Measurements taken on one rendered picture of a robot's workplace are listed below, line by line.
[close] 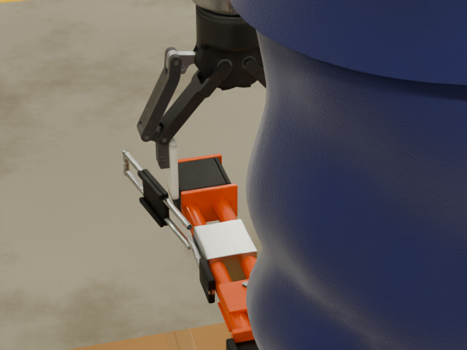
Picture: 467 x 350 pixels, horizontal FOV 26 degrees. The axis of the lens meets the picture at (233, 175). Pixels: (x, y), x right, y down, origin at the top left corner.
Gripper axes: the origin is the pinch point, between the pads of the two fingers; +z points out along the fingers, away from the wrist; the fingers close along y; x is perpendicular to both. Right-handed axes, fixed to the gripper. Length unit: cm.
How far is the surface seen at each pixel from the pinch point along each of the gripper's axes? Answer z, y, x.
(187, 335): 68, 4, 50
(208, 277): 12.4, -3.4, -1.4
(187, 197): 12.3, -2.2, 14.7
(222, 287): 12.6, -2.2, -3.4
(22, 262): 122, -23, 153
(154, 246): 122, 16, 150
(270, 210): -26, -9, -43
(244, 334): 11.5, -2.2, -12.7
